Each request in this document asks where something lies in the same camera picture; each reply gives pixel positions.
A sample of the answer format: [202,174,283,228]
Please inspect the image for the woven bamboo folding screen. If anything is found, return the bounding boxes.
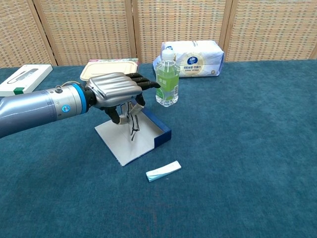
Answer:
[0,0,317,68]

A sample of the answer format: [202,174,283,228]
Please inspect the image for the white box green stripe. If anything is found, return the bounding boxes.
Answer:
[0,64,53,98]

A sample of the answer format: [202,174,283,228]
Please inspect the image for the beige lidded lunch box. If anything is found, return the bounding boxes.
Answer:
[79,61,138,82]

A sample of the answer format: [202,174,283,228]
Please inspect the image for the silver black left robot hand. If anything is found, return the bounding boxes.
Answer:
[84,72,161,126]

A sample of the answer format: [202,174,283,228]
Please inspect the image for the teal felt table cloth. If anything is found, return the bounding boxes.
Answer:
[0,59,317,238]

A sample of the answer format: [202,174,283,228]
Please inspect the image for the clear bottle green label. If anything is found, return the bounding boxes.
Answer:
[155,49,181,108]

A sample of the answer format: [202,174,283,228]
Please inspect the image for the blue glasses box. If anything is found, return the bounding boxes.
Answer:
[94,106,172,168]

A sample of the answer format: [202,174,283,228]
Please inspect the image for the small folded white paper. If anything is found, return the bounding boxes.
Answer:
[145,160,182,183]

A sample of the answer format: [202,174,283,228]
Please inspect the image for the white tissue paper pack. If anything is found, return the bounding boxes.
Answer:
[152,40,225,78]

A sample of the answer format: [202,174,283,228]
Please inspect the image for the black-framed eyeglasses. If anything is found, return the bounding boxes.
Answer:
[121,101,141,142]

